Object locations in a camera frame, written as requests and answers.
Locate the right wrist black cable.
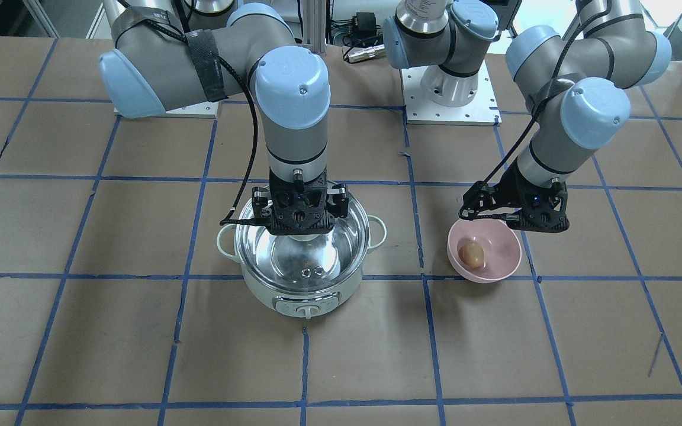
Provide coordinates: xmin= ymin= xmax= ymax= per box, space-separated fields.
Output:
xmin=140 ymin=18 xmax=271 ymax=227

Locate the pink bowl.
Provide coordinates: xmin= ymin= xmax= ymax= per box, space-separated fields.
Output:
xmin=447 ymin=219 xmax=522 ymax=283

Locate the glass pot lid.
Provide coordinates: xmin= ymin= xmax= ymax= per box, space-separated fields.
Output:
xmin=235 ymin=189 xmax=371 ymax=293

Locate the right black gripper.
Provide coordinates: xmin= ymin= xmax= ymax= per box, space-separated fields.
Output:
xmin=251 ymin=172 xmax=349 ymax=235

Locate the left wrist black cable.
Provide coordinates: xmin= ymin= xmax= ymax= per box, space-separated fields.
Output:
xmin=471 ymin=0 xmax=596 ymax=196

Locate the aluminium frame post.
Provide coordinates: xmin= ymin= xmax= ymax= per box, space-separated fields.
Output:
xmin=298 ymin=0 xmax=328 ymax=56

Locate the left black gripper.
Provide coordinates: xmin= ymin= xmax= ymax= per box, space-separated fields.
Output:
xmin=458 ymin=163 xmax=570 ymax=234

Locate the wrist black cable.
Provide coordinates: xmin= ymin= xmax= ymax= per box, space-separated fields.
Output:
xmin=471 ymin=0 xmax=596 ymax=196
xmin=140 ymin=18 xmax=271 ymax=227

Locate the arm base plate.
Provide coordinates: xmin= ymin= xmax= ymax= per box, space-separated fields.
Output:
xmin=401 ymin=62 xmax=501 ymax=126
xmin=114 ymin=46 xmax=229 ymax=119

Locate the brown egg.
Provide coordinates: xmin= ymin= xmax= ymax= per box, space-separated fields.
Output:
xmin=458 ymin=240 xmax=485 ymax=269

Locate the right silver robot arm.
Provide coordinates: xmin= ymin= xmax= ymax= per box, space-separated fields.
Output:
xmin=98 ymin=1 xmax=349 ymax=235

